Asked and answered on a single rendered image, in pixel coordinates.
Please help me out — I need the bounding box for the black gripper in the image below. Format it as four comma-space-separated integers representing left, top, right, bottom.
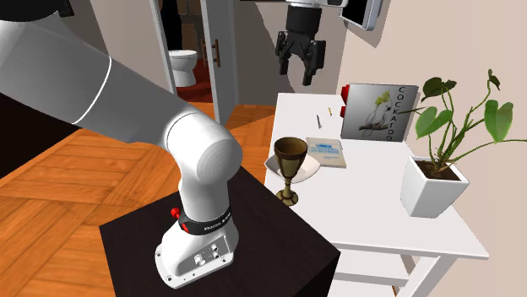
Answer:
274, 4, 328, 88

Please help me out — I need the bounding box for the red object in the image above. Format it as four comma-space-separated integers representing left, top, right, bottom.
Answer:
340, 84, 351, 118

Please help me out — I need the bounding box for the white door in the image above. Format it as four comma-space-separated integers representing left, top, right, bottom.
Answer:
199, 0, 241, 127

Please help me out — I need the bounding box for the grey cockatoo picture book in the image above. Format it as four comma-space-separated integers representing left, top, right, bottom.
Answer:
340, 83, 420, 143

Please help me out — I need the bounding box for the brown goblet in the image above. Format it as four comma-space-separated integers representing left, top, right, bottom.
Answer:
273, 137, 309, 206

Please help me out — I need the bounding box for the pale blue book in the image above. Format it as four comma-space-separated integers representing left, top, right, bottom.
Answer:
305, 137, 348, 170

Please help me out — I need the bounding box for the white square dish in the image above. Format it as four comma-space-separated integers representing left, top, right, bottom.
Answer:
263, 154, 322, 185

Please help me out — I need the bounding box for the white toilet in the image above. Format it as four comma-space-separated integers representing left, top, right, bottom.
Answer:
168, 49, 200, 89

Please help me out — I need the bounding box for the white table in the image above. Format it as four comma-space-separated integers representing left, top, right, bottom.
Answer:
263, 92, 492, 297

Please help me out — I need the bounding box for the green plant in white pot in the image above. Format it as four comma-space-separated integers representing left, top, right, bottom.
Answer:
398, 68, 527, 219

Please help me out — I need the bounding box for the dark robot stand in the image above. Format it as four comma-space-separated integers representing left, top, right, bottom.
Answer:
98, 165, 342, 297

